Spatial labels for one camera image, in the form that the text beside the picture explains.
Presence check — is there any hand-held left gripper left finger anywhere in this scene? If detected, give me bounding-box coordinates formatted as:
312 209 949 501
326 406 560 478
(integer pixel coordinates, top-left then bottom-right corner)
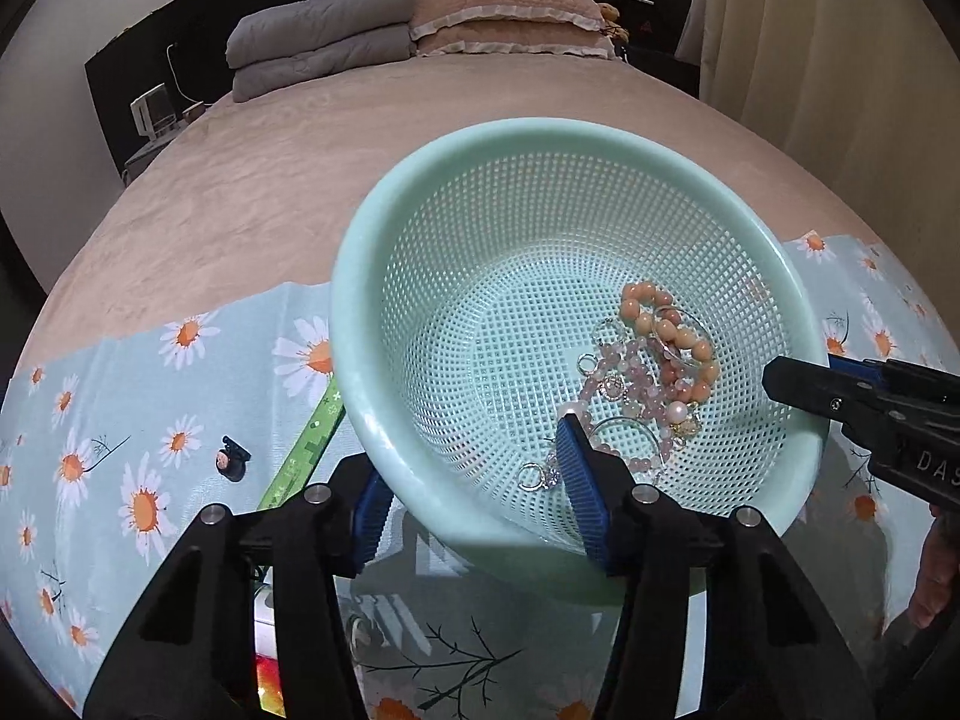
81 454 398 720

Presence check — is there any silver bangle with crystal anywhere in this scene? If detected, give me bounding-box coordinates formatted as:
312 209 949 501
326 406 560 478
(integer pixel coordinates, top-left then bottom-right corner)
516 457 563 494

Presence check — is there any black headboard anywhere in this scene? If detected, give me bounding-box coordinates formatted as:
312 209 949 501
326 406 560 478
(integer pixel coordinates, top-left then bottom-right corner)
84 0 697 188

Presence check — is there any cream curtain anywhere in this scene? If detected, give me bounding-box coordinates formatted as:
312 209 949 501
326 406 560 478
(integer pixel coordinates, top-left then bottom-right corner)
675 0 960 286

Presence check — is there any brown teddy bear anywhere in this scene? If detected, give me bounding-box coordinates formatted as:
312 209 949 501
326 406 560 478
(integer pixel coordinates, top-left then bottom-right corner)
598 1 631 57

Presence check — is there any blue daisy print cloth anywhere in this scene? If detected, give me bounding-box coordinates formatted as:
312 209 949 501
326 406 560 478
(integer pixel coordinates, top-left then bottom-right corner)
0 231 960 720

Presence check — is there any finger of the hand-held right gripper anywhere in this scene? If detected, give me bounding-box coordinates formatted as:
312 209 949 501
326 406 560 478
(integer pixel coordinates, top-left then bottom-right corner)
825 356 960 391
761 358 893 428

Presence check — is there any small white case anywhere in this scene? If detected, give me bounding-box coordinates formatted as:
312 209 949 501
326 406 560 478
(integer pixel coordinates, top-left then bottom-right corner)
251 577 282 653

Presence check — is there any green plastic basket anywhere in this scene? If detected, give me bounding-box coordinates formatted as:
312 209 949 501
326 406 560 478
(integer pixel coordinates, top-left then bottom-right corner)
330 118 832 608

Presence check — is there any person's right hand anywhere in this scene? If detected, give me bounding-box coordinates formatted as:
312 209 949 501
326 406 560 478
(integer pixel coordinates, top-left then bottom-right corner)
907 502 960 631

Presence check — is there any bedside table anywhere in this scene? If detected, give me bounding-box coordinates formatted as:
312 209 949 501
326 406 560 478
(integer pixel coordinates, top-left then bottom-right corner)
120 131 181 188

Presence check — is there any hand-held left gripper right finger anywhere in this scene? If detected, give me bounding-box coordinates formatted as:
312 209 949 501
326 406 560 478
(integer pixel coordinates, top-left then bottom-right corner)
555 414 878 720

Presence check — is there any beige bed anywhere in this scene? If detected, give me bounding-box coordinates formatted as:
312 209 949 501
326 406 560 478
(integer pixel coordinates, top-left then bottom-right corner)
15 52 878 383

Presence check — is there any white bedside appliance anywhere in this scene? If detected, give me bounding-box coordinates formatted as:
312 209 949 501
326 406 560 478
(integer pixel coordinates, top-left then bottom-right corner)
131 85 177 140

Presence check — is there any small black figurine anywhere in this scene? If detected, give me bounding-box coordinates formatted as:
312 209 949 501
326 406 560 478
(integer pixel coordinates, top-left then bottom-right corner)
212 435 252 482

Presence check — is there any grey folded duvet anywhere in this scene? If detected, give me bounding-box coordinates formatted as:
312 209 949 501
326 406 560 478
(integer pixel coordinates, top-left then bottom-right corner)
226 0 417 102

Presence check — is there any green patterned ribbon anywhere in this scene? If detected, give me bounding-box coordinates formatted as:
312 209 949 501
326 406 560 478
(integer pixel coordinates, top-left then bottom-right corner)
255 379 347 518

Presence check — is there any peach bead bracelet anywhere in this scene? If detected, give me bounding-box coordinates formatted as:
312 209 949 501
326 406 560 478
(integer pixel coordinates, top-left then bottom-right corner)
619 281 719 406

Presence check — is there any thin silver hoop bracelet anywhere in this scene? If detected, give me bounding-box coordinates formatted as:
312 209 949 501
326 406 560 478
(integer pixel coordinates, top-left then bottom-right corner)
592 414 665 466

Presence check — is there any orange glass ball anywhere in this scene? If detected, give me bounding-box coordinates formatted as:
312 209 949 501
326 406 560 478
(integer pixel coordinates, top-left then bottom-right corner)
255 652 290 717

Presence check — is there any pink bead necklace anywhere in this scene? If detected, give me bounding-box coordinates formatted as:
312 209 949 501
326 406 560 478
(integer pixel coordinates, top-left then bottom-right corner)
577 337 698 473

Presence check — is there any white cable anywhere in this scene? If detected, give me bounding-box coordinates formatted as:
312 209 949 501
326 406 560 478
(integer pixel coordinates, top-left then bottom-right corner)
166 41 188 110

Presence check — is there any black bedside cabinet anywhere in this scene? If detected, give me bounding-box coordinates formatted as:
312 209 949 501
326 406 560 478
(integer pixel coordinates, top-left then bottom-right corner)
626 45 702 100

